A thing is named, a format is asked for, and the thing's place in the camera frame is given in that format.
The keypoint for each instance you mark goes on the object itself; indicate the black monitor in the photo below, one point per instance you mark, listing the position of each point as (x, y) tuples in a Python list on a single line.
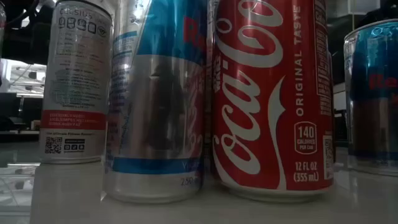
[(7, 105)]

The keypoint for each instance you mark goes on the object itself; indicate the white hanging panel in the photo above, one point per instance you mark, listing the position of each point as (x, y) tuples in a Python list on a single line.
[(363, 6)]

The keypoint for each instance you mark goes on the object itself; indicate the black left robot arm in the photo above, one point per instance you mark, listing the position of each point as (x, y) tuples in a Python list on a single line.
[(25, 43)]

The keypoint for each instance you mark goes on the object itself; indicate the black equipment rack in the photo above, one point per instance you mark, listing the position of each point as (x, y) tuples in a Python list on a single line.
[(341, 124)]

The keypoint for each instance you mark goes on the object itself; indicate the large Red Bull can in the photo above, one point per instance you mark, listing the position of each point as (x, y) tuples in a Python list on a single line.
[(373, 93)]

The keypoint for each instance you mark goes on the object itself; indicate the small Red Bull can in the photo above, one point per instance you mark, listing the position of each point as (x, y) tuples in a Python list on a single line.
[(155, 109)]

